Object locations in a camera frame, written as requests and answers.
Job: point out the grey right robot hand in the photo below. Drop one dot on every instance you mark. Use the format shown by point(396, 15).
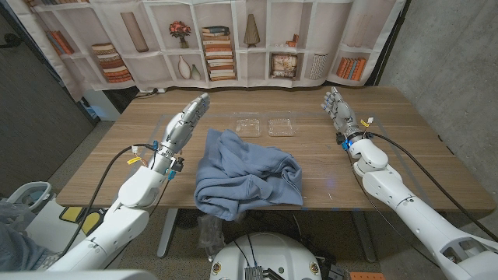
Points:
point(344, 116)

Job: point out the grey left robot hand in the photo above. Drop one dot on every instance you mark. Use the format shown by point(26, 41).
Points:
point(181, 130)

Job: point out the blue hoodie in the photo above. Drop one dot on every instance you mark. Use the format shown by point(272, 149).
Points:
point(241, 175)

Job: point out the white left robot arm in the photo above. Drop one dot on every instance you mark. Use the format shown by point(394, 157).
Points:
point(128, 218)

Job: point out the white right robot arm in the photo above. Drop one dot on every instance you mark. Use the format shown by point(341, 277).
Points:
point(412, 210)

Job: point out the clear plastic clamshell container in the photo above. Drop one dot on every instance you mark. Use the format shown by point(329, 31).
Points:
point(280, 126)

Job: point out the white power strip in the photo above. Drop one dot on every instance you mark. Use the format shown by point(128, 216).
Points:
point(151, 90)

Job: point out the white cabinet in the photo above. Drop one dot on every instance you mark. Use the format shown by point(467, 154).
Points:
point(103, 107)

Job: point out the printed bookshelf backdrop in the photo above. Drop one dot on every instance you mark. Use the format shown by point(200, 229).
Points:
point(249, 62)

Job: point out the clear plastic bag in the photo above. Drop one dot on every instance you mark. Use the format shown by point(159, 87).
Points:
point(210, 231)

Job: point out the yellow black floor pedal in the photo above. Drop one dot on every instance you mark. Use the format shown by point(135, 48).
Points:
point(87, 221)

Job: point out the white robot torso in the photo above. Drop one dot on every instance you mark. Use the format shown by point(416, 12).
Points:
point(268, 253)

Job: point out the orange box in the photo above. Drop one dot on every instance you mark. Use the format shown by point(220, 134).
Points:
point(365, 276)

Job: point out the white grey bin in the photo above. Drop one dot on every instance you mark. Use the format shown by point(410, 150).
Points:
point(31, 194)

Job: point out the blue cloth pile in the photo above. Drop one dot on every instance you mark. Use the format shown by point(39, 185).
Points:
point(15, 245)

